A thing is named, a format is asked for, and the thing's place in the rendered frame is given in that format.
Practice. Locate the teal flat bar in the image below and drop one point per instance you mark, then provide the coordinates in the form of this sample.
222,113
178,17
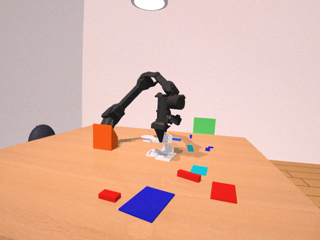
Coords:
190,148

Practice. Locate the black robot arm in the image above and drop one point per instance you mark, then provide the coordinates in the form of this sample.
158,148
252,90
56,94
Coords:
171,99

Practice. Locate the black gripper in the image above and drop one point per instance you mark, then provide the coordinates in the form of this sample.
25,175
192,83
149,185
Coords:
161,125

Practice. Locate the teal flat rectangular plate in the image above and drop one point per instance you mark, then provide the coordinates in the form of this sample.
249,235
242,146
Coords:
199,170

